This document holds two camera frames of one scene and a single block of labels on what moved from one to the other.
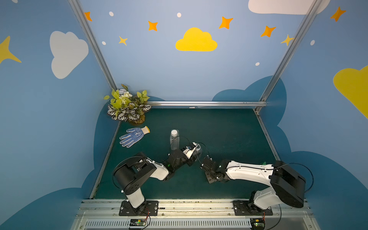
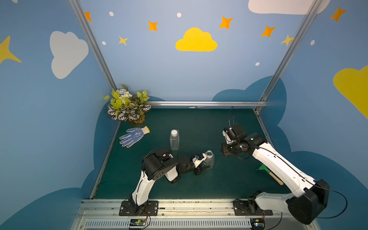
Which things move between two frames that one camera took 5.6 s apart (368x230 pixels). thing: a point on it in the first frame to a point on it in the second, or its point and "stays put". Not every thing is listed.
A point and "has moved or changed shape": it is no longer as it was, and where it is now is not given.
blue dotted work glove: [135, 135] stays put
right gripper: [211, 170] to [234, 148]
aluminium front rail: [194, 214] stays put
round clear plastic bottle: [197, 155] has moved or changed shape
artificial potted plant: [123, 107] stays put
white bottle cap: [174, 132] stays put
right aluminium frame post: [311, 11] stays put
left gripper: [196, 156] to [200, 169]
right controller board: [257, 224] stays put
